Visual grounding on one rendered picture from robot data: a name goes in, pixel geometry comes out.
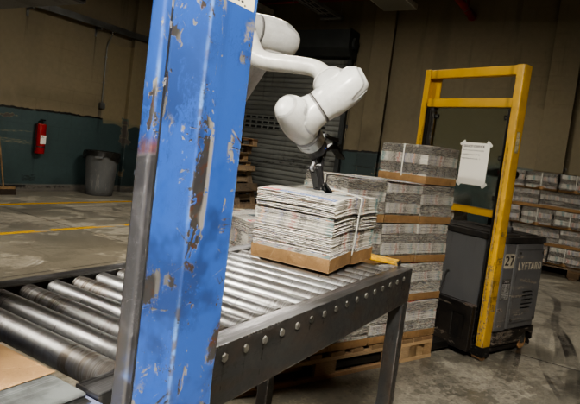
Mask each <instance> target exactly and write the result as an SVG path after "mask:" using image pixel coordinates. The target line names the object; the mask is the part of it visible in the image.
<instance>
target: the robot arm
mask: <svg viewBox="0 0 580 404"><path fill-rule="evenodd" d="M299 44H300V37H299V33H298V32H297V31H296V30H295V29H294V27H293V26H292V25H291V24H289V23H288V22H285V21H283V20H281V19H279V18H276V17H273V16H268V15H263V14H259V13H256V18H255V32H254V40H253V47H252V54H251V62H250V69H249V83H248V90H247V98H246V101H247V100H248V98H249V96H250V95H251V93H252V92H253V90H254V89H255V87H256V86H257V84H258V83H259V81H260V80H261V78H262V76H263V75H264V73H265V72H266V71H270V72H278V73H294V74H303V75H308V76H311V77H313V78H314V81H313V90H314V91H312V92H311V93H309V94H307V95H305V96H304V97H299V96H295V95H286V96H283V97H282V98H280V99H279V100H278V102H277V103H276V105H275V107H274V114H275V117H276V119H277V121H278V123H279V125H280V127H281V129H282V131H283V132H284V133H285V135H286V136H287V137H288V138H289V139H290V140H292V141H293V142H294V143H295V144H296V145H297V146H298V148H299V149H300V151H302V152H303V153H306V155H307V156H308V157H310V158H311V159H312V165H311V166H308V169H309V171H310V174H311V178H312V185H313V189H314V190H319V191H321V190H322V191H324V192H325V193H332V190H331V189H330V188H329V186H328V185H327V184H326V183H325V182H324V172H323V167H324V166H325V164H324V160H325V157H326V152H327V151H330V150H331V151H332V152H333V154H334V155H335V156H336V157H337V159H341V160H344V159H345V157H344V155H343V154H342V152H341V151H340V150H341V149H340V147H341V144H337V143H338V142H339V141H340V139H339V138H336V137H332V136H329V135H328V134H323V133H322V131H321V130H320V129H321V128H322V127H323V126H324V125H325V124H326V123H328V122H329V121H330V120H331V119H333V118H335V117H338V116H340V115H342V114H343V113H345V112H346V111H347V110H348V109H350V108H351V107H352V106H354V105H355V104H356V103H357V102H359V101H360V100H361V99H362V98H363V96H364V95H365V94H366V92H367V90H368V87H369V83H368V81H367V80H366V78H365V76H364V74H363V71H362V69H361V68H359V67H356V66H347V67H345V68H344V69H341V68H338V67H335V66H331V67H329V66H327V65H326V64H325V63H323V62H321V61H319V60H315V59H311V58H306V57H299V56H293V55H294V54H295V53H296V52H297V50H298V49H299ZM327 140H328V141H333V143H331V144H326V141H327ZM319 163H321V165H320V164H319Z"/></svg>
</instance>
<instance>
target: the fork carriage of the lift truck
mask: <svg viewBox="0 0 580 404"><path fill-rule="evenodd" d="M435 299H438V300H439V301H438V307H437V309H436V316H435V317H436V318H435V324H434V325H435V326H434V327H435V328H434V332H433V334H432V335H433V336H438V337H440V338H443V339H445V340H447V344H448V345H450V346H453V347H455V348H457V349H459V350H462V351H464V352H466V351H470V347H471V342H472V336H473V330H474V324H475V318H476V308H477V305H475V304H472V303H469V302H467V301H464V300H460V299H458V298H455V297H452V296H450V295H447V294H443V293H439V298H435Z"/></svg>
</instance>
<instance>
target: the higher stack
mask: <svg viewBox="0 0 580 404"><path fill-rule="evenodd" d="M382 146H383V147H382V152H381V164H380V170H381V171H389V172H395V173H400V175H401V174H414V175H420V176H427V177H436V178H444V179H453V180H455V179H456V177H457V161H458V156H459V150H455V149H451V148H440V147H435V146H427V145H419V144H407V143H404V144H403V143H394V142H384V143H383V145H382ZM455 164H456V165H455ZM423 187H424V188H423V190H421V191H423V192H422V193H421V201H420V204H421V206H420V208H419V216H425V217H448V218H449V217H450V215H451V207H452V206H453V199H454V197H453V195H454V193H453V192H454V188H450V187H447V186H440V185H430V184H424V186H423ZM416 225H417V229H416V231H415V232H416V233H415V238H414V240H415V241H414V242H415V243H416V244H414V246H415V251H414V253H413V254H414V255H444V253H445V250H446V238H447V234H446V233H447V231H448V228H447V227H448V225H444V224H416ZM409 263H411V264H412V265H413V267H412V269H413V272H412V278H411V284H410V290H409V293H410V294H416V293H425V292H434V291H438V290H439V288H440V280H442V273H443V272H444V271H442V270H443V263H442V262H409ZM438 301H439V300H438V299H435V298H432V299H424V300H409V301H408V302H407V309H406V316H405V322H404V328H403V331H404V332H407V331H417V330H422V329H428V328H433V327H434V326H435V325H434V324H435V318H436V317H435V316H436V309H437V307H438ZM432 337H433V335H432V334H431V335H425V336H420V337H416V338H406V339H402V340H401V348H400V359H399V360H400V361H399V363H404V362H408V361H412V360H417V359H420V358H425V357H430V356H431V348H432Z"/></svg>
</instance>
